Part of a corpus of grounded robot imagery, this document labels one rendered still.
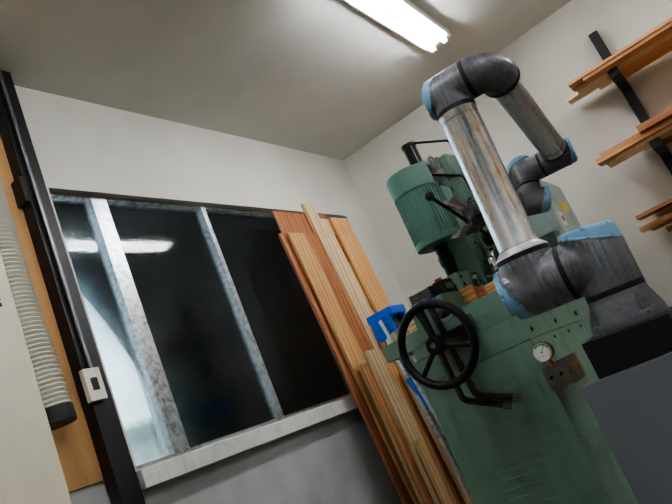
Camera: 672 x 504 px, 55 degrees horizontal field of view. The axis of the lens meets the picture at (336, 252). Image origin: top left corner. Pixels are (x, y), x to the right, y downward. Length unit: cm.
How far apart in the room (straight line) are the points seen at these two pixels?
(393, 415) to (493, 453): 151
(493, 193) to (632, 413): 65
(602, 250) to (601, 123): 305
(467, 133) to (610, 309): 60
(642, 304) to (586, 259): 17
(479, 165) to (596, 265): 41
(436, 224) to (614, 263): 84
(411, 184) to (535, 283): 83
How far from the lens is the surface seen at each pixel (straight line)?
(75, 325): 277
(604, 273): 175
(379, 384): 377
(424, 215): 241
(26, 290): 261
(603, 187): 470
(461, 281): 239
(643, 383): 169
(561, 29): 498
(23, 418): 228
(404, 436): 376
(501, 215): 182
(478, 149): 186
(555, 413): 220
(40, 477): 226
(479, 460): 235
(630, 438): 172
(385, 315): 332
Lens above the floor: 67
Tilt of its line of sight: 15 degrees up
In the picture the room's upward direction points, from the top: 23 degrees counter-clockwise
